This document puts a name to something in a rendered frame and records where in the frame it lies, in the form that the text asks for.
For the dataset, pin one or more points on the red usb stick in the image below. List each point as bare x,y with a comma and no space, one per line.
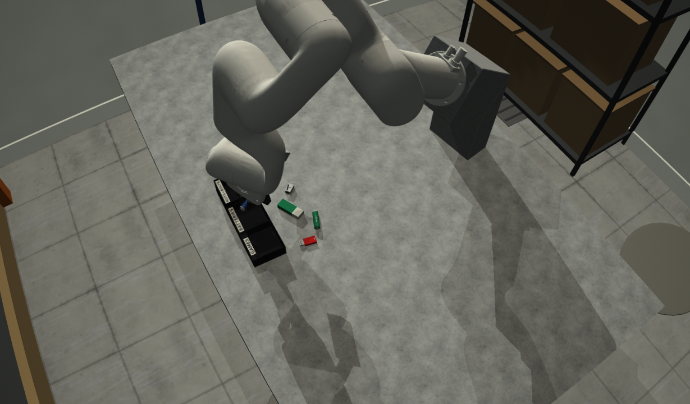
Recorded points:
308,241

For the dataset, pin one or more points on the green aa battery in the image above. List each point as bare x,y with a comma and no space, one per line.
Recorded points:
316,219

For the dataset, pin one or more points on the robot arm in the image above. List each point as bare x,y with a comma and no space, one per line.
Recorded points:
393,82

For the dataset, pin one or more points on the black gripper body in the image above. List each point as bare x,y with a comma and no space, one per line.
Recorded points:
255,198

